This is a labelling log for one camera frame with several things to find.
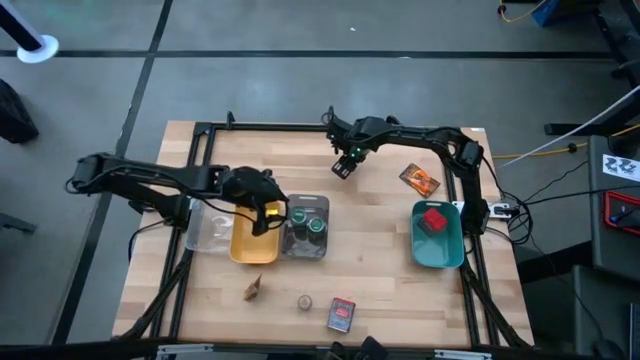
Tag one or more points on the black pole with white base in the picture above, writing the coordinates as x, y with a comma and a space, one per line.
37, 50

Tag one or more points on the white power strip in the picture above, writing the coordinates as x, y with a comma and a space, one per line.
500, 210

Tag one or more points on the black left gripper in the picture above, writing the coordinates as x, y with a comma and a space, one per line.
250, 185

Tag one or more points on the brown wooden piece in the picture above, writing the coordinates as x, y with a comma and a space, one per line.
253, 291

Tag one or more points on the black bag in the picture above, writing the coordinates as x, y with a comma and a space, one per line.
15, 115

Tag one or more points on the dark grey cabinet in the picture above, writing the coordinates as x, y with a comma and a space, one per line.
600, 310

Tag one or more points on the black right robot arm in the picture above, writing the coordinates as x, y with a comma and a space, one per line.
465, 155

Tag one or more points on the red framed box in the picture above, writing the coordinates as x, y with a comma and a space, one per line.
607, 210

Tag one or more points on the grey plastic tray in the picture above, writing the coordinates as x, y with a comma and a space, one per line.
305, 248

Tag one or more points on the red and blue spice tin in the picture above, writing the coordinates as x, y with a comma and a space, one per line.
341, 315

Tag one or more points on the silver metal bracket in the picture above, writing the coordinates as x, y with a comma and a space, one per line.
185, 350
462, 355

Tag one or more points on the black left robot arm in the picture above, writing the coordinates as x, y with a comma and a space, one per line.
150, 175

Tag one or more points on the dark grey floor bracket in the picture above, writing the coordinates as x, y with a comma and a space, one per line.
15, 222

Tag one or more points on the white printed sticker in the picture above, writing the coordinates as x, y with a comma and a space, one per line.
620, 167

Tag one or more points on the blue box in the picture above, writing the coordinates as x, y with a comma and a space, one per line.
550, 12

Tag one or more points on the yellow plastic tray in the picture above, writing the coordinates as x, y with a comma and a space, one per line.
250, 250

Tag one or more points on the teal plastic tray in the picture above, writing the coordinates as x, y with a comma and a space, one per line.
440, 252

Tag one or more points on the clear plastic tray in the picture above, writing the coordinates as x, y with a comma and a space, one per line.
210, 240

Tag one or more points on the orange spice packet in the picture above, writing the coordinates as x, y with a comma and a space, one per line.
419, 180

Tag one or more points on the black cabinet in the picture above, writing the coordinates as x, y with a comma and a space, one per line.
600, 245

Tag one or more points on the green-lid spice jar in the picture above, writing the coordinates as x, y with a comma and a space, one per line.
316, 225
298, 216

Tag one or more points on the black aluminium table frame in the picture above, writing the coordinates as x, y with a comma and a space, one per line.
280, 127

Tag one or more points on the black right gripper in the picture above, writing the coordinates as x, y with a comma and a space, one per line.
357, 135

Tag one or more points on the black stand legs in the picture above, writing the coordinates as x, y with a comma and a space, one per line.
615, 30

